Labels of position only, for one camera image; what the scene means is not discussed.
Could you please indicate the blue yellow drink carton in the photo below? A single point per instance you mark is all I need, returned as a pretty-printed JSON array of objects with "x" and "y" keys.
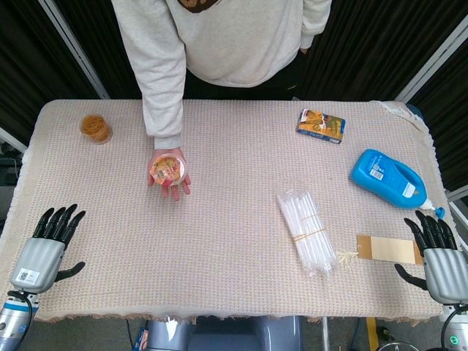
[{"x": 321, "y": 125}]

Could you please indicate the person right forearm grey sleeve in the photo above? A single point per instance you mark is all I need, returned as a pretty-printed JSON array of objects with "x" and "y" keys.
[{"x": 161, "y": 80}]

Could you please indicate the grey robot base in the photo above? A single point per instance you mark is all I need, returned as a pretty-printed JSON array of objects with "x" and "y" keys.
[{"x": 226, "y": 334}]

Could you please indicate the beige bookmark with tassel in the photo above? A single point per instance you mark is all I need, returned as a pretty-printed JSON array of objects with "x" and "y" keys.
[{"x": 391, "y": 249}]

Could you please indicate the person left forearm grey sleeve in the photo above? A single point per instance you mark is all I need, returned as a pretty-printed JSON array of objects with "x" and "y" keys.
[{"x": 314, "y": 22}]

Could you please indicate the blue plastic bottle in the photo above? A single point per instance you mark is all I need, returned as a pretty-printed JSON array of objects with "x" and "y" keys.
[{"x": 389, "y": 179}]

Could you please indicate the orange jelly cup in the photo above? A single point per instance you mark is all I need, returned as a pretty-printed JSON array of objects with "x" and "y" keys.
[{"x": 166, "y": 170}]

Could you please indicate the yellow rubber band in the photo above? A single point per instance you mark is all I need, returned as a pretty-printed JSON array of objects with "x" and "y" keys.
[
  {"x": 309, "y": 218},
  {"x": 311, "y": 234}
]

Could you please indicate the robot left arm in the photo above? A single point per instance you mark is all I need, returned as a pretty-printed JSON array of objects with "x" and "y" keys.
[{"x": 12, "y": 321}]

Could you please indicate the beige woven tablecloth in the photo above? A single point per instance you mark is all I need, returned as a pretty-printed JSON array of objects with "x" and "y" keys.
[{"x": 226, "y": 226}]

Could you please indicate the person in grey sweatshirt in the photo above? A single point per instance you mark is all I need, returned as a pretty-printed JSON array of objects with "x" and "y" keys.
[{"x": 365, "y": 47}]

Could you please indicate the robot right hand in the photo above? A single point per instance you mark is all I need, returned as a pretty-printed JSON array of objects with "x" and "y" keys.
[{"x": 446, "y": 274}]

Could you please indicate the clear jar of rubber bands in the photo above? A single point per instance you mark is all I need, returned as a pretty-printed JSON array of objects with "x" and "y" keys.
[{"x": 96, "y": 128}]

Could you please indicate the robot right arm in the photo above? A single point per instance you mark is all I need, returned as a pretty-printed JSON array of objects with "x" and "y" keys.
[{"x": 457, "y": 329}]

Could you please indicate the person right hand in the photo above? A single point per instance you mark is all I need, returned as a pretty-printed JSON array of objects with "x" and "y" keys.
[{"x": 174, "y": 193}]

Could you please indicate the bundle of clear straws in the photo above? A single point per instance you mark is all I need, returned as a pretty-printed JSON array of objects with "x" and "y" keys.
[{"x": 311, "y": 237}]

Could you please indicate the aluminium frame post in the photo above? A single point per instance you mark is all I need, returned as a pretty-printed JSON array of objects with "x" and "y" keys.
[
  {"x": 431, "y": 66},
  {"x": 73, "y": 47}
]

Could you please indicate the person left hand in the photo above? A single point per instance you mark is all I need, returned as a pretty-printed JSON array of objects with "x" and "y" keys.
[{"x": 304, "y": 51}]

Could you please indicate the person torso grey sweatshirt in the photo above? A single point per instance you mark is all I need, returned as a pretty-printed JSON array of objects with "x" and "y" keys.
[{"x": 237, "y": 36}]

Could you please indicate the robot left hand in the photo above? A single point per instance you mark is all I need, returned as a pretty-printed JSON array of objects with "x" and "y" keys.
[{"x": 36, "y": 265}]

